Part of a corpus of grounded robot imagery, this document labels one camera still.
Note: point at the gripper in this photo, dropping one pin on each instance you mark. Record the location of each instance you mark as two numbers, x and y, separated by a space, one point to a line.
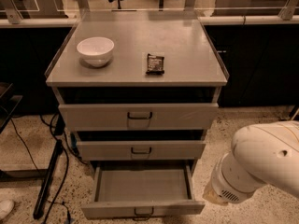
224 187

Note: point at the grey bottom drawer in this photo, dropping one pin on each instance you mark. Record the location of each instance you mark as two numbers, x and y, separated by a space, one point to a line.
142 190

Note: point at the grey drawer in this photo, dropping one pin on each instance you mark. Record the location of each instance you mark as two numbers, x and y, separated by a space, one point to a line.
140 145
136 108
142 190

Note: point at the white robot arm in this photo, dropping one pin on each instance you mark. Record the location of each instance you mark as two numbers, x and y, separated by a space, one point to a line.
261 154

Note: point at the grey top drawer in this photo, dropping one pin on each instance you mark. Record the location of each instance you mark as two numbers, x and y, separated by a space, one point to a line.
136 108

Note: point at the grey drawer cabinet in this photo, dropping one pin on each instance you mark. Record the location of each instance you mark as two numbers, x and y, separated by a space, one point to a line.
178 36

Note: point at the grey middle drawer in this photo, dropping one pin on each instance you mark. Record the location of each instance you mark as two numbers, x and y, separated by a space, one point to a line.
140 145

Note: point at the wheeled cart leg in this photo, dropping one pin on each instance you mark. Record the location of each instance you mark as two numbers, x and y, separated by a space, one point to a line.
294 112

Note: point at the dark snack packet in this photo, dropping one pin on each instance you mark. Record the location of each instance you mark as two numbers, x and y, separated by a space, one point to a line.
155 65

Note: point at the black power strip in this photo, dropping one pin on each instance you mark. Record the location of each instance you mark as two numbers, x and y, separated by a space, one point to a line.
45 187

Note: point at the white ceramic bowl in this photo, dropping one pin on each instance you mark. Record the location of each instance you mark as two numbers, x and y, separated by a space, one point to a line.
96 51

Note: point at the white shoe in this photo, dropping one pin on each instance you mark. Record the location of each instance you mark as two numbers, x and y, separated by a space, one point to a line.
6 207

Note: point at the dark side table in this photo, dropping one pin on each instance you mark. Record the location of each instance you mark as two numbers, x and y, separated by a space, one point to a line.
8 103

